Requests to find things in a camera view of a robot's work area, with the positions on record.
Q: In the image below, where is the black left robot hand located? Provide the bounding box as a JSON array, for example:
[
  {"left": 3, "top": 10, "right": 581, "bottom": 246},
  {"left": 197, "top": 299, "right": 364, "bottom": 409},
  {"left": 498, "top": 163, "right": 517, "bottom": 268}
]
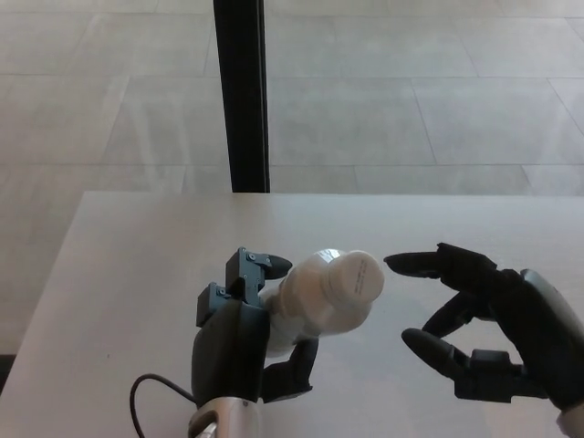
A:
[{"left": 190, "top": 247, "right": 320, "bottom": 406}]

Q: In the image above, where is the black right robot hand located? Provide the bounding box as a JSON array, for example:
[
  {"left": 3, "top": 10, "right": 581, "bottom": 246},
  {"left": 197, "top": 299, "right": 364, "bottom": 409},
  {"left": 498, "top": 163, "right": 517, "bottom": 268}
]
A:
[{"left": 383, "top": 243, "right": 584, "bottom": 410}]

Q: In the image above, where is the white plastic bottle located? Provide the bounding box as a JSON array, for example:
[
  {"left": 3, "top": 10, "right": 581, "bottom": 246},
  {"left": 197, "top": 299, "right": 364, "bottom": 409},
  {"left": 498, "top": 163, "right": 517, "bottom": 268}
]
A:
[{"left": 258, "top": 248, "right": 380, "bottom": 360}]

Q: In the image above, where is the white screw bottle cap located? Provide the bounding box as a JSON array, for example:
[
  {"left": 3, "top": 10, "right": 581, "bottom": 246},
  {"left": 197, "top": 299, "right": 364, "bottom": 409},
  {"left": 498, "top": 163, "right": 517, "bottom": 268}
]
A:
[{"left": 322, "top": 249, "right": 386, "bottom": 305}]

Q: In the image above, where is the black object beside desk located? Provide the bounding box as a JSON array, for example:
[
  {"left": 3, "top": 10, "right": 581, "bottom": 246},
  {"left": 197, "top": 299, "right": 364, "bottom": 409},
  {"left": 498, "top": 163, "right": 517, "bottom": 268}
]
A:
[{"left": 0, "top": 353, "right": 17, "bottom": 389}]

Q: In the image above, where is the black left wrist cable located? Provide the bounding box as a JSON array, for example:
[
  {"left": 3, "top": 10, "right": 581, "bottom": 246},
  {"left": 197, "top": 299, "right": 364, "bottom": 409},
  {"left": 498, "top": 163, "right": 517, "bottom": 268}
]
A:
[{"left": 129, "top": 373, "right": 203, "bottom": 438}]

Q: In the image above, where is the black vertical window post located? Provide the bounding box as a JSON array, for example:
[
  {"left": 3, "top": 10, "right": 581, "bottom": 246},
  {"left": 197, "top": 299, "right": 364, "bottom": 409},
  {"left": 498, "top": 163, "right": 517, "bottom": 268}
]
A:
[{"left": 213, "top": 0, "right": 271, "bottom": 193}]

